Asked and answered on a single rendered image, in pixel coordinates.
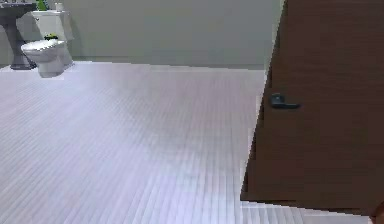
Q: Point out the brown wooden room door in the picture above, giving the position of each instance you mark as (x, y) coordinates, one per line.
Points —
(326, 133)

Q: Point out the dark grey pedestal sink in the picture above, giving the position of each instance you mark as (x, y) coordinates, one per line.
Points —
(16, 36)

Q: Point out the small green and black object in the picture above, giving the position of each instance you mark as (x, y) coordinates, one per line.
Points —
(50, 36)

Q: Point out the green bottle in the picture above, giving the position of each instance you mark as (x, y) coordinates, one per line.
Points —
(41, 4)

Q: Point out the white toilet paper roll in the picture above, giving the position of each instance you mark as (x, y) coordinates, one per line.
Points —
(59, 6)

